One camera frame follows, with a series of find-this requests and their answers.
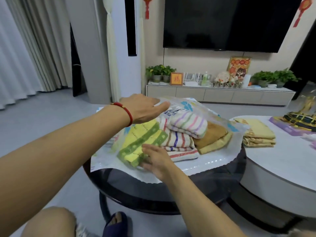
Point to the person's left hand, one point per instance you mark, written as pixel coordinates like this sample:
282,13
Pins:
139,108

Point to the person's right hand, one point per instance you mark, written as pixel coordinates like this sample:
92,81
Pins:
160,161

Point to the person's right thumb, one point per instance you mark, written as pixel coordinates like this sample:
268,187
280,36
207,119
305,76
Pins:
147,166

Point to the person's left fingers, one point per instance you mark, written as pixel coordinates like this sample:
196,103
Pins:
161,106

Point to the yellow green towel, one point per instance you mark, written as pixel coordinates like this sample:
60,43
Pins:
138,138

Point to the clear printed plastic storage bag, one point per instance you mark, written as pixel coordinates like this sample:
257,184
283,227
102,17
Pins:
212,155

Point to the person's right forearm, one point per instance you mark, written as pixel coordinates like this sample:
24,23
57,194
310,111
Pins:
197,207

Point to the person's left forearm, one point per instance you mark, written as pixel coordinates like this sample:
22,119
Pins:
56,155

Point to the black round glass table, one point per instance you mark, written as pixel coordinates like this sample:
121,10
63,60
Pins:
153,194

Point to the pastel striped folded towel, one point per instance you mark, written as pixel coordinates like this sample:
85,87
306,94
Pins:
188,123

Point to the green potted plant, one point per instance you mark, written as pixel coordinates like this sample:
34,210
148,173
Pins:
284,76
168,71
156,71
263,77

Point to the red blue striped folded towel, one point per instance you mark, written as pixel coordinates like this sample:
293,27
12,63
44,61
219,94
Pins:
176,139

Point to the white red striped folded towel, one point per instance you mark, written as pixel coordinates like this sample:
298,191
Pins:
184,154

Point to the white router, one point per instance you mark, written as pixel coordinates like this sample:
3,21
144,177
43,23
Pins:
191,80

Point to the green plastic bottle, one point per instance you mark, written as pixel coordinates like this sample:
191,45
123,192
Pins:
204,80

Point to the brown folded towel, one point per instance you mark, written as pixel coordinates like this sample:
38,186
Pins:
212,135

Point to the white low television cabinet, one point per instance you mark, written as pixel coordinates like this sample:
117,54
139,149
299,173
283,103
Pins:
222,95

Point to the navy blue slipper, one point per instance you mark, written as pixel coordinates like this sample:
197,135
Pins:
118,225

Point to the white plush toy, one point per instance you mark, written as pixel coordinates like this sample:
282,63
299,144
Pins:
222,77

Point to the pale yellow folded towel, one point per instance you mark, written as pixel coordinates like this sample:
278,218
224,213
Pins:
217,145

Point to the cream tied curtain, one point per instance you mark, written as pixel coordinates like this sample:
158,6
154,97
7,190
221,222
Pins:
111,54

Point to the orange cartoon poster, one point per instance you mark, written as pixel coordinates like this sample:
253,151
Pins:
239,66

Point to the white cylinder container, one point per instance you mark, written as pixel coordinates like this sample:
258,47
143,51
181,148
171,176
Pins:
246,81

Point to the white standing air conditioner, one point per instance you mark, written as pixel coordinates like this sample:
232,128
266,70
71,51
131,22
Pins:
91,51

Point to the yellow patterned folded cloth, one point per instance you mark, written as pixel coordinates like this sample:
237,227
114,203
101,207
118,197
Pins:
259,134

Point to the red hanging knot ornament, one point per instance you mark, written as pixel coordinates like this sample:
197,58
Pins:
302,9
147,6

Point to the person's left leg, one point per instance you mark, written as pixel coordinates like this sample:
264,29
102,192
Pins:
50,223

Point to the purple flat box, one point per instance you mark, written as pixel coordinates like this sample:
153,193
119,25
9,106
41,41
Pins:
286,127

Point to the white round coffee table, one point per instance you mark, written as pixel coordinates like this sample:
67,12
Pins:
284,170

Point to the grey white window curtain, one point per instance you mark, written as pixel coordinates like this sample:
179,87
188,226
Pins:
29,46

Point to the orange picture frame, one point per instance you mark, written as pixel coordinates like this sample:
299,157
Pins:
176,79

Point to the black vertical wall panel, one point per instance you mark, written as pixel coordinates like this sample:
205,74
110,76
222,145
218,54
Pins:
130,27

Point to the black wall television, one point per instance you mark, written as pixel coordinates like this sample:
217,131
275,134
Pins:
229,22

